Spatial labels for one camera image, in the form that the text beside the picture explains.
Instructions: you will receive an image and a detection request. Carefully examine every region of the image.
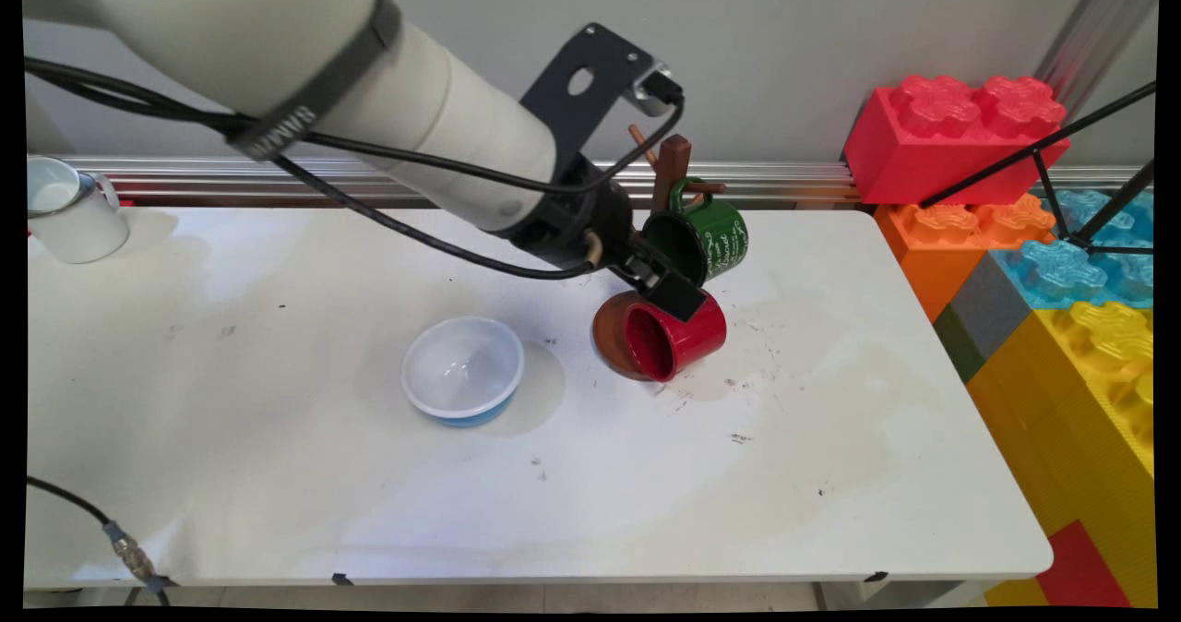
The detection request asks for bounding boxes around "black cable metal connector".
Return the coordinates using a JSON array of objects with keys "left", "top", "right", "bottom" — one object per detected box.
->
[{"left": 26, "top": 476, "right": 172, "bottom": 604}]

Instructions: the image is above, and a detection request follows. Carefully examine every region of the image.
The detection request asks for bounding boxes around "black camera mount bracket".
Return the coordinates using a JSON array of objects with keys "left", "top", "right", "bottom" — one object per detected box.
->
[{"left": 519, "top": 22, "right": 658, "bottom": 160}]

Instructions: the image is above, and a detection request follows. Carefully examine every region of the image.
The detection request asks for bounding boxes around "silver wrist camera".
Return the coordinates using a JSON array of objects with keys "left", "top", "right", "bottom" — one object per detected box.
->
[{"left": 632, "top": 61, "right": 686, "bottom": 117}]

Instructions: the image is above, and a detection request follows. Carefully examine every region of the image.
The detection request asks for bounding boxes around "dark green toy block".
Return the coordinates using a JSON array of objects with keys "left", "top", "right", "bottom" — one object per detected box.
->
[{"left": 932, "top": 304, "right": 986, "bottom": 383}]

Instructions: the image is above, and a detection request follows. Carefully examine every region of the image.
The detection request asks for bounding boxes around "black velcro strap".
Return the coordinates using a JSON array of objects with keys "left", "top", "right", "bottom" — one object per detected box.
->
[{"left": 226, "top": 0, "right": 404, "bottom": 161}]

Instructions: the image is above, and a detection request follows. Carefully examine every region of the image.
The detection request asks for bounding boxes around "orange toy block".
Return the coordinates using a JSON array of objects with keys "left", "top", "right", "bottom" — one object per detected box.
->
[{"left": 874, "top": 193, "right": 1057, "bottom": 323}]

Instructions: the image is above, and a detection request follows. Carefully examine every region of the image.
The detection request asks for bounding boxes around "aluminium upright profile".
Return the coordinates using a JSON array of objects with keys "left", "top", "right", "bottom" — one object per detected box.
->
[{"left": 1033, "top": 0, "right": 1159, "bottom": 115}]

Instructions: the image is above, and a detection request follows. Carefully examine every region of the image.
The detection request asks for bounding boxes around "white enamel mug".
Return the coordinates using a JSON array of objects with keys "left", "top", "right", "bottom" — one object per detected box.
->
[{"left": 26, "top": 156, "right": 130, "bottom": 265}]

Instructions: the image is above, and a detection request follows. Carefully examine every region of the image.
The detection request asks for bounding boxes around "brown wooden mug tree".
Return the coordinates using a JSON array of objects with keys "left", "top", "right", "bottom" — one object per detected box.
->
[{"left": 592, "top": 124, "right": 727, "bottom": 383}]

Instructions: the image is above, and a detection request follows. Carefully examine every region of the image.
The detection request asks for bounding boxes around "translucent blue toy block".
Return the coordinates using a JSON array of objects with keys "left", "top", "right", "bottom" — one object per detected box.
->
[{"left": 989, "top": 188, "right": 1154, "bottom": 311}]

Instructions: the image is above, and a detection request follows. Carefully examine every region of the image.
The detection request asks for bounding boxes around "red mug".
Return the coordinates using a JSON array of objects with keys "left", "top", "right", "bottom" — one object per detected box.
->
[{"left": 623, "top": 285, "right": 728, "bottom": 383}]

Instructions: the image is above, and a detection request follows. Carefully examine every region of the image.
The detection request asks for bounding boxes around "green enamel mug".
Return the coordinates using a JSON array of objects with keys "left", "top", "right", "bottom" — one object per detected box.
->
[{"left": 641, "top": 177, "right": 750, "bottom": 288}]

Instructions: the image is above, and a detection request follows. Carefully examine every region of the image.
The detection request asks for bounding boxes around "large yellow toy block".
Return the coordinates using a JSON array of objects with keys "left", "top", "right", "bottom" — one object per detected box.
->
[{"left": 964, "top": 301, "right": 1156, "bottom": 609}]

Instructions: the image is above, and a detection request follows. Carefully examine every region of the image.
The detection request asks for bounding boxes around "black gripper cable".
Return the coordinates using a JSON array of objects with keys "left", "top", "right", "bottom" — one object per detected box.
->
[{"left": 26, "top": 64, "right": 605, "bottom": 281}]

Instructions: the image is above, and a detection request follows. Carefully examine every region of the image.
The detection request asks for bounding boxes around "flat red toy block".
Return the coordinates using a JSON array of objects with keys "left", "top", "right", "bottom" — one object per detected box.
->
[{"left": 1035, "top": 520, "right": 1131, "bottom": 609}]

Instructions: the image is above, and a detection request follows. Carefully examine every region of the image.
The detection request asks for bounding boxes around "black tripod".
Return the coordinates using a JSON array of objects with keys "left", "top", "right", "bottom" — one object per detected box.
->
[{"left": 918, "top": 80, "right": 1156, "bottom": 256}]

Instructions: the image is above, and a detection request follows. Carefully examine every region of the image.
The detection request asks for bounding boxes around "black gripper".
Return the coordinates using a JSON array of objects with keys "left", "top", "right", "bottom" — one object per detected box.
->
[{"left": 503, "top": 162, "right": 709, "bottom": 324}]

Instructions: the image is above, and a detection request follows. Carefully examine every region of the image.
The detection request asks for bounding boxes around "aluminium table rail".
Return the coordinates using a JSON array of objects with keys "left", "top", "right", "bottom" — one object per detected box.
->
[{"left": 55, "top": 154, "right": 1154, "bottom": 209}]

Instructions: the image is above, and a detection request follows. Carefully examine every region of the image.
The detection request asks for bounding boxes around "white bowl blue base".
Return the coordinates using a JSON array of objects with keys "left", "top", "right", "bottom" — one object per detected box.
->
[{"left": 400, "top": 316, "right": 525, "bottom": 429}]

